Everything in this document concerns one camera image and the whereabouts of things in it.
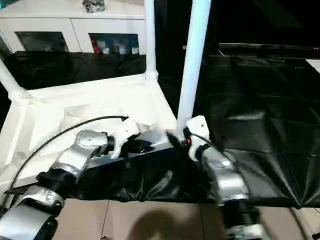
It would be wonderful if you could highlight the white plastic table top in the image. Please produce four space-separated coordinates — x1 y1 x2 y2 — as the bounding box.
0 71 185 193

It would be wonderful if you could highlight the white plastic table leg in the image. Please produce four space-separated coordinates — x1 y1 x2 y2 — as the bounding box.
0 58 30 101
143 0 160 80
175 0 213 141

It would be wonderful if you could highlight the black cloth mat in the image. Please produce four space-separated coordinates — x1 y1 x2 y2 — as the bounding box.
0 42 320 210

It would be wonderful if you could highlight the white cabinet with glass doors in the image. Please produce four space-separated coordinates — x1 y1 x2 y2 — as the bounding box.
0 0 148 55

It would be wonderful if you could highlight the dark crumpled bag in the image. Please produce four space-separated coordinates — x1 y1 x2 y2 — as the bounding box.
81 0 106 13

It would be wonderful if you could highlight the white flat board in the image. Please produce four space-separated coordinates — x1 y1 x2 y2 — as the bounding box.
306 58 320 71

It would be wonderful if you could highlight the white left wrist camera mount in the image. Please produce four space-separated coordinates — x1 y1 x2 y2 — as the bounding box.
111 117 141 160

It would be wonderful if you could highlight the dark metal rail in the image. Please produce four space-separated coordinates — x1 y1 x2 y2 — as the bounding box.
218 42 320 54

